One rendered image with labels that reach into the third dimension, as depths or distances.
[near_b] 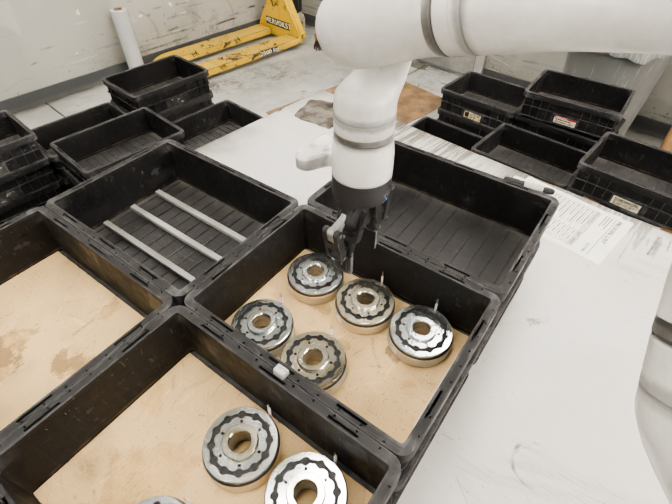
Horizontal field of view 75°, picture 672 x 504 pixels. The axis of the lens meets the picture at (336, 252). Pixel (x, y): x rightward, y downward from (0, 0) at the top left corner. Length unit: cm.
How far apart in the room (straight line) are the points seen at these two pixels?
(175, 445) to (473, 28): 62
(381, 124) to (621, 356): 74
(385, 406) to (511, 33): 52
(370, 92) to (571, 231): 88
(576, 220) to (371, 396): 81
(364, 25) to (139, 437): 60
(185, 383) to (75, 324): 24
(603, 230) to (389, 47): 99
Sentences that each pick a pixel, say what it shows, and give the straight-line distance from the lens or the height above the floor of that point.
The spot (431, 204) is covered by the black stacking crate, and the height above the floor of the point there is 83.
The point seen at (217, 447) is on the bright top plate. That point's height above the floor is 86.
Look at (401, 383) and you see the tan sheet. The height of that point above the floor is 83.
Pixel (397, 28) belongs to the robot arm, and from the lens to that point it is 40.
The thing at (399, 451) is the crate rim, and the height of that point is 93.
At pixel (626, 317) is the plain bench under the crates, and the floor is 70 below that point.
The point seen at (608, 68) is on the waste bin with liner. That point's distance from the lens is 284.
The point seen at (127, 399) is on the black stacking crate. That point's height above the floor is 84.
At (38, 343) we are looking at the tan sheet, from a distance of 89.
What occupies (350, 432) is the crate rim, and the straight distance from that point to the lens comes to 58.
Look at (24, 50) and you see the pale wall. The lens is 381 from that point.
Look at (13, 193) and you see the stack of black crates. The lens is 214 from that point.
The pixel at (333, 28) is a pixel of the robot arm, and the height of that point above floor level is 132.
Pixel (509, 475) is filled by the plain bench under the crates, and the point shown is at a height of 70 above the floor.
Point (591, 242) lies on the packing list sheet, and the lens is 126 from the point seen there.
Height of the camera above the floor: 145
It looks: 45 degrees down
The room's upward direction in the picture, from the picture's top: straight up
